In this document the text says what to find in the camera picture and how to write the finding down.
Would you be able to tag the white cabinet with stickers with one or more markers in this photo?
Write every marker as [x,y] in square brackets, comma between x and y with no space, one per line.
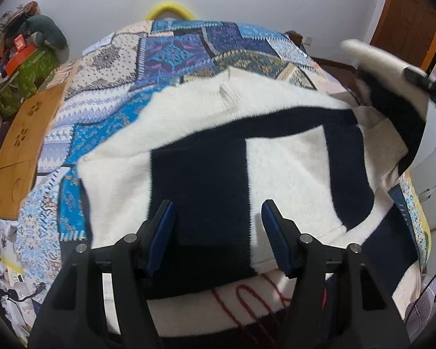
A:
[434,174]

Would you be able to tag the pile of patterned clothes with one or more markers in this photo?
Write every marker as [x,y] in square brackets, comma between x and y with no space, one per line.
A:
[5,25]

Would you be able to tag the white and navy fuzzy sweater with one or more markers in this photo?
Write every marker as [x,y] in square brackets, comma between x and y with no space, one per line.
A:
[283,160]

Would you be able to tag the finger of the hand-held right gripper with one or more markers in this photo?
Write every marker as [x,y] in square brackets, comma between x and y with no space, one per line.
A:
[429,84]

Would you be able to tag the brown wooden door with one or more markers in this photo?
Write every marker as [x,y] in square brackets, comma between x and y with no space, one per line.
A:
[407,18]

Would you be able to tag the blue patchwork bedspread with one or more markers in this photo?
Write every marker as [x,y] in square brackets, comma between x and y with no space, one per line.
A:
[105,116]

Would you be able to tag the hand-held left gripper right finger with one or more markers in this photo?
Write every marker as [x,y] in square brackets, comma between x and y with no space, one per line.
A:
[274,233]

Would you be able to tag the green patterned storage bag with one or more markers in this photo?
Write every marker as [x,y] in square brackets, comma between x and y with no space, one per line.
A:
[29,76]

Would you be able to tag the orange box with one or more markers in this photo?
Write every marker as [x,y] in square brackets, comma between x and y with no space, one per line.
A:
[19,56]

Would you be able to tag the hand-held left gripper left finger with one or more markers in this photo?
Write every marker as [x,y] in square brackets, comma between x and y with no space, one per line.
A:
[164,233]

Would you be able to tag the wooden lap table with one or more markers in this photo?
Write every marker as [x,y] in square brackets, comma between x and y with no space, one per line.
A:
[20,141]

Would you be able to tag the cream blanket with red stitching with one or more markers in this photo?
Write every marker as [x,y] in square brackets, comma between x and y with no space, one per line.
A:
[210,309]

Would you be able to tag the dark green plush toy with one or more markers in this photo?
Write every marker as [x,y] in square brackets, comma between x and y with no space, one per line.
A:
[51,31]

